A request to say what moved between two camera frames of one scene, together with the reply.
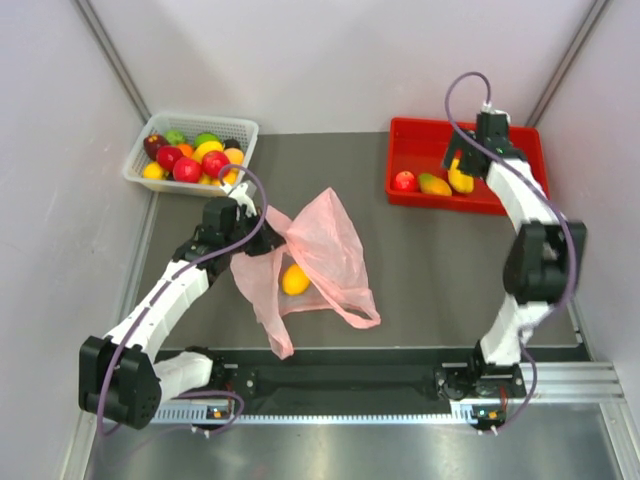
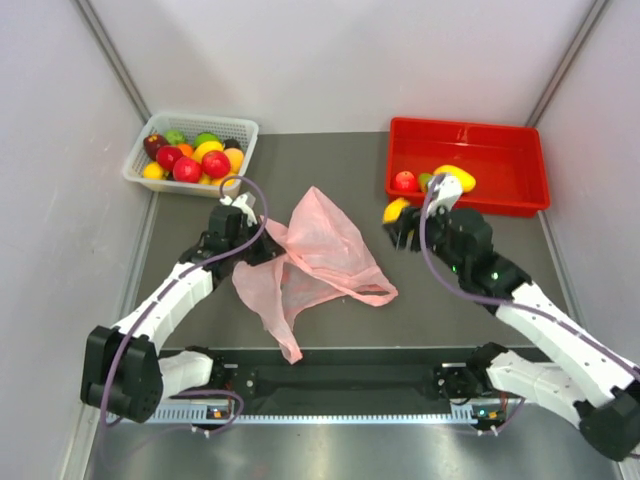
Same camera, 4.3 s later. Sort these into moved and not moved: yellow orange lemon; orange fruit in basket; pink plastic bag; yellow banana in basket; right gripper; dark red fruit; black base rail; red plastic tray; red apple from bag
Moved: right gripper; pink plastic bag; yellow orange lemon
Not moved: yellow banana in basket; orange fruit in basket; red plastic tray; black base rail; dark red fruit; red apple from bag
